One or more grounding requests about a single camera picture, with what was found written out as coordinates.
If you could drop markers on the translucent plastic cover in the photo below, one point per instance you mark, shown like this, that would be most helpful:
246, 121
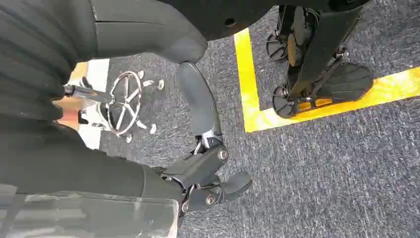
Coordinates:
82, 216

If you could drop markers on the white panel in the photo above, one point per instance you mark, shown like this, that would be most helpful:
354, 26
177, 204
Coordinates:
98, 74

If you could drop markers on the orange board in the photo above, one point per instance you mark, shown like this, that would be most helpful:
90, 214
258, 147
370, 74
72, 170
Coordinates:
67, 113

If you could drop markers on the ribbed grey right arm sleeve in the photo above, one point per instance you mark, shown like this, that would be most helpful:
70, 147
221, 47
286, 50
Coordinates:
32, 49

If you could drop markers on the black robot leg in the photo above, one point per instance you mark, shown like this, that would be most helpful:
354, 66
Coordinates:
328, 42
297, 33

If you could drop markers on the chrome base stool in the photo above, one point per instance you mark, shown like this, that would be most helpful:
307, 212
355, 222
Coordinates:
124, 103

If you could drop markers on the black robot body shell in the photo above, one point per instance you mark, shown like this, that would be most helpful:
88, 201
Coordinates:
236, 13

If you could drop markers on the black robot right leg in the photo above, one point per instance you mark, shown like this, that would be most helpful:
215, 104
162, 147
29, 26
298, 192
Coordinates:
328, 42

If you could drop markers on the yellow floor tape strip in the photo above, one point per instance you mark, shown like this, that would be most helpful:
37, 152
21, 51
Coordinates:
387, 88
246, 82

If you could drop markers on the black robot left leg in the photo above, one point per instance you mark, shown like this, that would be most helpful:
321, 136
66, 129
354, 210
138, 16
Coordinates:
297, 33

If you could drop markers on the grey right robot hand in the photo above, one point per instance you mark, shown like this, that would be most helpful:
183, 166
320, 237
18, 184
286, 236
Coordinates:
137, 29

